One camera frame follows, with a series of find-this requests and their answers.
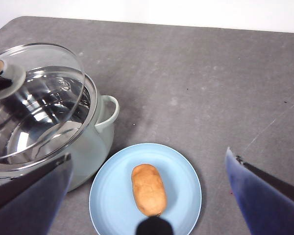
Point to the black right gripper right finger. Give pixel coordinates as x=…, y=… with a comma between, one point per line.
x=264, y=203

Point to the pale green electric steamer pot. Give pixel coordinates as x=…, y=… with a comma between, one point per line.
x=95, y=147

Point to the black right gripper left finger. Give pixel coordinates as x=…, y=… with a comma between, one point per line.
x=27, y=203

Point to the blue round plate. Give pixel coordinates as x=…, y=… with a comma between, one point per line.
x=112, y=195

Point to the brown potato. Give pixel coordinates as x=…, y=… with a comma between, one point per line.
x=149, y=188

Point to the glass lid with green knob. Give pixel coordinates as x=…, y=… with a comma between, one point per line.
x=14, y=73

